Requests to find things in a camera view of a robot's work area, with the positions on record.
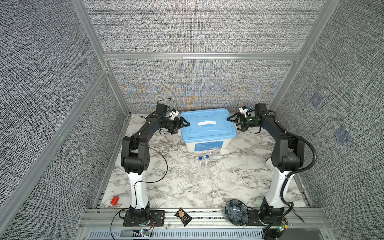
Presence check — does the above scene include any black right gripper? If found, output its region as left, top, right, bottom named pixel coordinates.
left=227, top=113, right=258, bottom=132

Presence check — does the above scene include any blue plastic bin lid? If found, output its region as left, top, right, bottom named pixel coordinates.
left=181, top=109, right=237, bottom=143

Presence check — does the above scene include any white plastic storage bin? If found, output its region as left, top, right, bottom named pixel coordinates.
left=183, top=138, right=234, bottom=152

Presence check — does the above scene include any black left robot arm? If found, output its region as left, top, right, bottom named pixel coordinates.
left=121, top=112, right=191, bottom=223

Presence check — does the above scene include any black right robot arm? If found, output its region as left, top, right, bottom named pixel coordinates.
left=227, top=111, right=304, bottom=225

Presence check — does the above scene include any black snack packet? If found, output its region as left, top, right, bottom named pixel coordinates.
left=175, top=208, right=193, bottom=227

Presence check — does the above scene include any small red cap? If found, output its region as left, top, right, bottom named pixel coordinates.
left=111, top=196, right=120, bottom=206

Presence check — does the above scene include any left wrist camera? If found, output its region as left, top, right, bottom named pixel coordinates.
left=156, top=103, right=179, bottom=120

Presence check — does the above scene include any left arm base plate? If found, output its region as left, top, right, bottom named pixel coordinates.
left=123, top=209, right=166, bottom=227

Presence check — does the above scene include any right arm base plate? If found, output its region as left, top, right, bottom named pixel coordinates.
left=246, top=208, right=267, bottom=227

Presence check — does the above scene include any black long-handled spoon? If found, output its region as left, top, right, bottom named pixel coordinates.
left=289, top=203, right=305, bottom=223

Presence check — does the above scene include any aluminium front rail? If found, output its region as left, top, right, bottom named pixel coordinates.
left=75, top=208, right=337, bottom=240

